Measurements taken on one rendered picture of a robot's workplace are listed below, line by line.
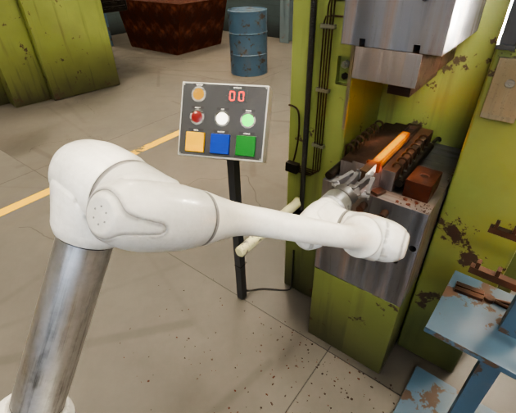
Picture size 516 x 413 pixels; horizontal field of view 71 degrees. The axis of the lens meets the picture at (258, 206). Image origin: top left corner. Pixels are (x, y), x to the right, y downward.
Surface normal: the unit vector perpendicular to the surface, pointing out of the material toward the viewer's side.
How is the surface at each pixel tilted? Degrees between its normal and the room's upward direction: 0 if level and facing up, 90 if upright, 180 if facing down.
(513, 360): 0
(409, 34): 90
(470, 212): 90
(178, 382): 0
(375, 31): 90
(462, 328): 0
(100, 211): 59
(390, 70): 90
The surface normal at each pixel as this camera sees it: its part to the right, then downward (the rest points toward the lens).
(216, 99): -0.20, 0.08
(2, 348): -0.02, -0.82
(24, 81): 0.71, 0.40
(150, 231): 0.53, 0.42
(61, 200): -0.60, 0.04
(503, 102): -0.61, 0.47
